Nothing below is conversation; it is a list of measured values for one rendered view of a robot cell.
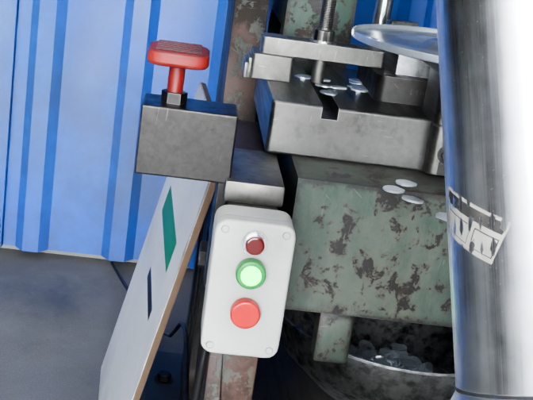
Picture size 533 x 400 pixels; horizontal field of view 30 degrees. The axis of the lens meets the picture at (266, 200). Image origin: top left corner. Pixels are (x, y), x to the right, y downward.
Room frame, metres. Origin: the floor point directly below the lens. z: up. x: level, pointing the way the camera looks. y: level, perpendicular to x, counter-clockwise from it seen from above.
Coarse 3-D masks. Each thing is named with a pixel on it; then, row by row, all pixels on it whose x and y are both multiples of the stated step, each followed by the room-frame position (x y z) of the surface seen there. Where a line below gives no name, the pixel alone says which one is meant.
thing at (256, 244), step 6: (246, 234) 0.87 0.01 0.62; (252, 234) 0.87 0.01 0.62; (258, 234) 0.87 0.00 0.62; (246, 240) 0.86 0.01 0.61; (252, 240) 0.86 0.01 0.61; (258, 240) 0.86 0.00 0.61; (264, 240) 0.87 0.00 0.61; (246, 246) 0.86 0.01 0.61; (252, 246) 0.86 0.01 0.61; (258, 246) 0.86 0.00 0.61; (264, 246) 0.86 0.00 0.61; (246, 252) 0.87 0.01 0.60; (252, 252) 0.86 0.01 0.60; (258, 252) 0.86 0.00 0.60
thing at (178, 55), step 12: (156, 48) 0.95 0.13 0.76; (168, 48) 0.95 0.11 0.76; (180, 48) 0.96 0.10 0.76; (192, 48) 0.98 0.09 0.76; (204, 48) 0.99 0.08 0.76; (156, 60) 0.94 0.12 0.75; (168, 60) 0.94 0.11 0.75; (180, 60) 0.94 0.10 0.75; (192, 60) 0.95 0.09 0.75; (204, 60) 0.95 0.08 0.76; (180, 72) 0.97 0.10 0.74; (168, 84) 0.97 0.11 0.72; (180, 84) 0.97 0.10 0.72
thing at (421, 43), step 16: (352, 32) 1.11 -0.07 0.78; (368, 32) 1.16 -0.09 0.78; (384, 32) 1.18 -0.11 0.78; (400, 32) 1.21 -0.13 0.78; (416, 32) 1.24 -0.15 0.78; (432, 32) 1.25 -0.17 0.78; (384, 48) 1.03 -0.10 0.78; (400, 48) 1.01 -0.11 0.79; (416, 48) 1.07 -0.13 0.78; (432, 48) 1.08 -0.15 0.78
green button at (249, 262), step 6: (252, 258) 0.87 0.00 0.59; (240, 264) 0.86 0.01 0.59; (246, 264) 0.86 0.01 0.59; (252, 264) 0.86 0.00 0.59; (258, 264) 0.86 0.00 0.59; (240, 270) 0.86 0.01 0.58; (264, 270) 0.86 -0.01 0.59; (240, 276) 0.86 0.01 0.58; (264, 276) 0.86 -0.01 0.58; (240, 282) 0.86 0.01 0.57; (246, 288) 0.86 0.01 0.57; (252, 288) 0.86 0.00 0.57
